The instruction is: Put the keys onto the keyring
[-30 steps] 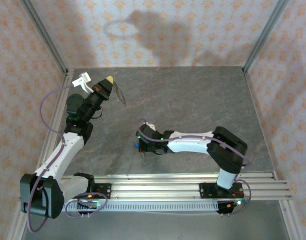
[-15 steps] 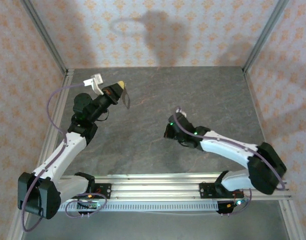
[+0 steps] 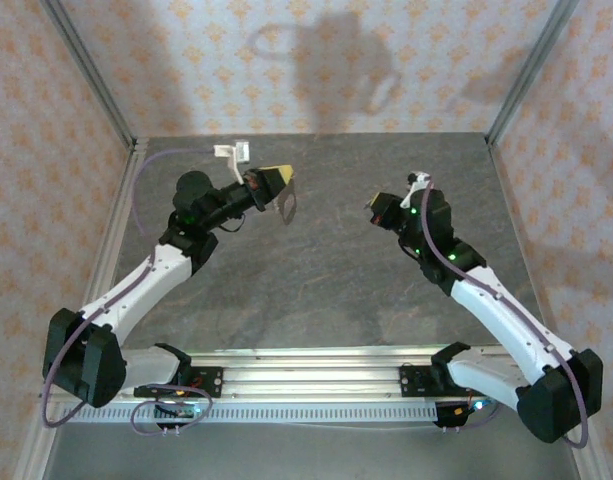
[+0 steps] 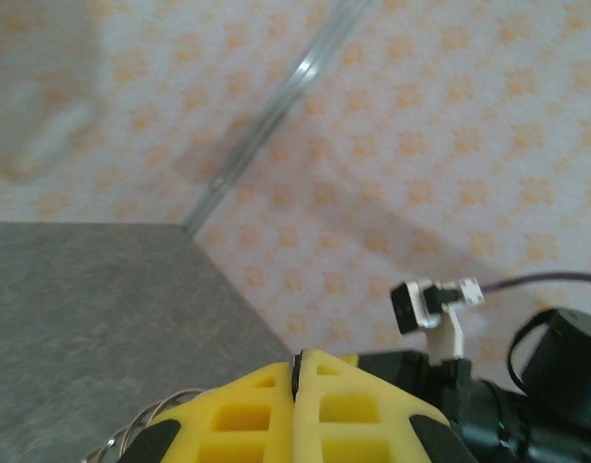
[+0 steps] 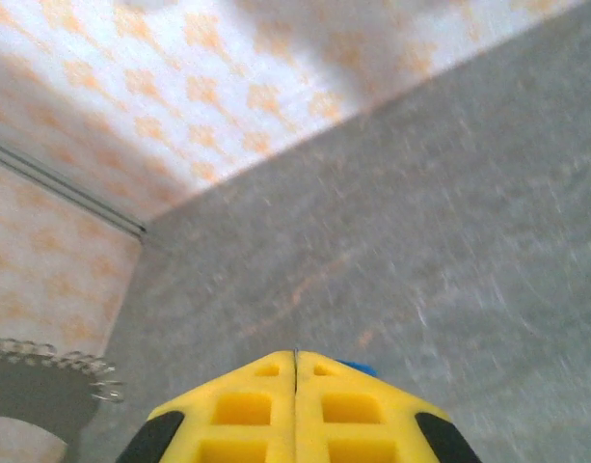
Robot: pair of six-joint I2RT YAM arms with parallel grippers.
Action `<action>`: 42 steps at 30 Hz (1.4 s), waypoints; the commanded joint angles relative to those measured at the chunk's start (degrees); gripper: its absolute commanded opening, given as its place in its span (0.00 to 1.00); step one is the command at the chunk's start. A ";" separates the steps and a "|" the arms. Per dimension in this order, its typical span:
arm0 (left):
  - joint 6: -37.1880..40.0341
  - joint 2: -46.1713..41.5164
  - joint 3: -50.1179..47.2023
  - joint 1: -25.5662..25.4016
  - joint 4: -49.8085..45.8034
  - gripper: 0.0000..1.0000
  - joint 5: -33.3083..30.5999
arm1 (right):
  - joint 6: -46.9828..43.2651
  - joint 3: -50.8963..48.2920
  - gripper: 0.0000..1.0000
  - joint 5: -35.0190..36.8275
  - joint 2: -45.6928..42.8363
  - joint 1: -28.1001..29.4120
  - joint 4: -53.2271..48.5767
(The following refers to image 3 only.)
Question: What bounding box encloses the narrow aluminium crossbar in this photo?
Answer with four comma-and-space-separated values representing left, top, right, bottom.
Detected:
185, 342, 517, 362

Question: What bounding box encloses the black controller box with LED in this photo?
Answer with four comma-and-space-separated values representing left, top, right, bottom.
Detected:
153, 399, 211, 432
432, 397, 502, 431

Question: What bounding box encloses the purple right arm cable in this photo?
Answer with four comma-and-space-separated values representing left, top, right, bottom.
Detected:
420, 177, 591, 448

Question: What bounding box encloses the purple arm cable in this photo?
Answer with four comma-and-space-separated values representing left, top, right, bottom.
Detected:
420, 177, 591, 448
40, 145, 215, 437

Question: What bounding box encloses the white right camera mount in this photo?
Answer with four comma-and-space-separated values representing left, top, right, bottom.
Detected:
400, 171, 432, 209

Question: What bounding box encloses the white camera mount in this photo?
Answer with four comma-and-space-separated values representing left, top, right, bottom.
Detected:
213, 143, 247, 185
400, 171, 432, 209

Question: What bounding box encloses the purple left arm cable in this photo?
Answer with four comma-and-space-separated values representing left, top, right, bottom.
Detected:
40, 145, 215, 437

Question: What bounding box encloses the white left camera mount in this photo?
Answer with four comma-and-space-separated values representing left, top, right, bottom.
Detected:
213, 143, 247, 185

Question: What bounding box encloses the aluminium side rail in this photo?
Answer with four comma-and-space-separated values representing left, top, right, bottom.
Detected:
487, 142, 557, 351
65, 138, 150, 321

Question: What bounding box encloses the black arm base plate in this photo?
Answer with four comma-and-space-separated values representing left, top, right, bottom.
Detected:
134, 366, 224, 400
399, 363, 489, 400

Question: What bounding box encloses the aluminium corner post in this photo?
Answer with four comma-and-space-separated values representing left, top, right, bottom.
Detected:
39, 0, 138, 151
485, 0, 581, 146

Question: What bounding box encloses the wide aluminium mounting rail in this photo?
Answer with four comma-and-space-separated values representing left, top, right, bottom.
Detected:
38, 360, 525, 403

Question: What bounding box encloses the white slotted cable duct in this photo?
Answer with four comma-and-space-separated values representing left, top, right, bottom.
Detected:
60, 403, 440, 424

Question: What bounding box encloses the aluminium frame leg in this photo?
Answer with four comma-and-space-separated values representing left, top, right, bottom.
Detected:
575, 439, 612, 480

